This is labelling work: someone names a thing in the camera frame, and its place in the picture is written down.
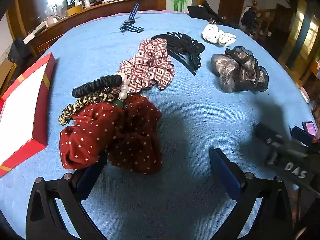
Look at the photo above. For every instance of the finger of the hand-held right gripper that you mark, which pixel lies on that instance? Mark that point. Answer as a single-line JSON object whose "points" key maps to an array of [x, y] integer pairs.
{"points": [[301, 135]]}

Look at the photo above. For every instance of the blue tablecloth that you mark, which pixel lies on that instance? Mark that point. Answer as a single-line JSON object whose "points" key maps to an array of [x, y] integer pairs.
{"points": [[190, 110]]}

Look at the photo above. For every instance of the red plaid scrunchie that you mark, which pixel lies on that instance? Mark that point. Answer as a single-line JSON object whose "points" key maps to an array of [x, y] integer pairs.
{"points": [[150, 65]]}

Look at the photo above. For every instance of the black satin scrunchie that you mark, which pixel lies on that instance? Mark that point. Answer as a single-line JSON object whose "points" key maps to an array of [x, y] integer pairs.
{"points": [[92, 85]]}

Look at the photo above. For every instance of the blue plastic tool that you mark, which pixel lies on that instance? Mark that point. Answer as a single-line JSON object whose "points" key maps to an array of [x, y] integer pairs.
{"points": [[130, 26]]}

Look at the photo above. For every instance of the red polka dot scrunchie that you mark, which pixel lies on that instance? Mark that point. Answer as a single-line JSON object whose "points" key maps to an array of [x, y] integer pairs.
{"points": [[100, 127]]}

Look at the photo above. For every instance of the white dotted scrunchie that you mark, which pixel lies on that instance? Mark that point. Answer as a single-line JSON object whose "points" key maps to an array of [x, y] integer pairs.
{"points": [[210, 33]]}

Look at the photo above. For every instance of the brown black organza scrunchie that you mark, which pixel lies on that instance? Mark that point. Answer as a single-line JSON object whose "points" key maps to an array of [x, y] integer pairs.
{"points": [[232, 70]]}

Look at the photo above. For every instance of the white bottle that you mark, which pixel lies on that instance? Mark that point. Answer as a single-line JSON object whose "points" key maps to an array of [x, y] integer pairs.
{"points": [[87, 2]]}

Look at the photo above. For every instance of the black hair claw clip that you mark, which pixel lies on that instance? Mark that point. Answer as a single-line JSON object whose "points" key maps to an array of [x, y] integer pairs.
{"points": [[185, 45]]}

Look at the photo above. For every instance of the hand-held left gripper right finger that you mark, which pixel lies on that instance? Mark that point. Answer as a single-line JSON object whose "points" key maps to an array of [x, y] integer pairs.
{"points": [[225, 172]]}

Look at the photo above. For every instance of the white flat box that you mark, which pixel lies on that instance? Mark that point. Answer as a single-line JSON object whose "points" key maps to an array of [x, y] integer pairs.
{"points": [[30, 38]]}

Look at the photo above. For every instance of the red gift box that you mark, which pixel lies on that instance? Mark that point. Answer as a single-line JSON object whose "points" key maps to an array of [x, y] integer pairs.
{"points": [[22, 105]]}

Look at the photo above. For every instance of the pink screen phone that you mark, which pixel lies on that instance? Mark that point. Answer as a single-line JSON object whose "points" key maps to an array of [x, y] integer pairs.
{"points": [[310, 128]]}

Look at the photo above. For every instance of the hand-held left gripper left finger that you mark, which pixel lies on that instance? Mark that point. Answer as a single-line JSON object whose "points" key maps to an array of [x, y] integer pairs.
{"points": [[90, 177]]}

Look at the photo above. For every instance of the black bag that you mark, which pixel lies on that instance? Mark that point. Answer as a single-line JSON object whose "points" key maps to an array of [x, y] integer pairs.
{"points": [[200, 11]]}

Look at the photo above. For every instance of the leopard print scrunchie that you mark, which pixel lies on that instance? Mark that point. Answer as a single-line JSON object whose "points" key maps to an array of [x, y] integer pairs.
{"points": [[75, 105]]}

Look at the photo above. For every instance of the cardboard box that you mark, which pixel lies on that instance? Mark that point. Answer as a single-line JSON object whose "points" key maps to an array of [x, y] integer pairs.
{"points": [[6, 72]]}

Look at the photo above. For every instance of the yellow box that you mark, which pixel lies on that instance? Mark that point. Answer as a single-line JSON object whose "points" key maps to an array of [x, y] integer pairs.
{"points": [[74, 10]]}

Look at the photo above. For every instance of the dark backpack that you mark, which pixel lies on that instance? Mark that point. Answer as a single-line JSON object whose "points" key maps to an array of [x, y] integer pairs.
{"points": [[250, 15]]}

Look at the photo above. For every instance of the wooden counter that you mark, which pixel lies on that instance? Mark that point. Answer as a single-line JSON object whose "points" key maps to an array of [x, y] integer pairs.
{"points": [[100, 12]]}

